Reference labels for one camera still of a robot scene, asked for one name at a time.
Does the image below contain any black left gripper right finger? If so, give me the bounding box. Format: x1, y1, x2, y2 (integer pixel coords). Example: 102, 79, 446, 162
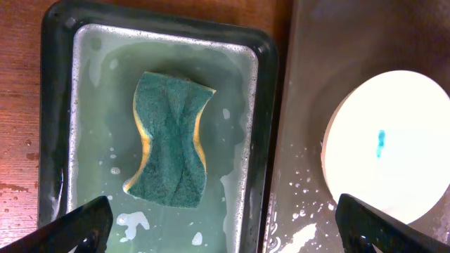
335, 194, 449, 253

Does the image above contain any dark green water tray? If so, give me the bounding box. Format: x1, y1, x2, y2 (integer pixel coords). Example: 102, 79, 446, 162
38, 1, 278, 252

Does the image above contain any dark brown serving tray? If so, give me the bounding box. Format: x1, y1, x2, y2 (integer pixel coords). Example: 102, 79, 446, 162
262, 0, 449, 252

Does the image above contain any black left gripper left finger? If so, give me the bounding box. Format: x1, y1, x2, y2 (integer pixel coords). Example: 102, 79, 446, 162
1, 196, 113, 253

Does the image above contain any white plate top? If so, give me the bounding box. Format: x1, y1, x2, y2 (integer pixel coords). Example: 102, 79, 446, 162
321, 70, 449, 224

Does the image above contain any green and yellow sponge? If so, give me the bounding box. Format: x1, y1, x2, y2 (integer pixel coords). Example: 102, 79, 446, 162
123, 72, 215, 209

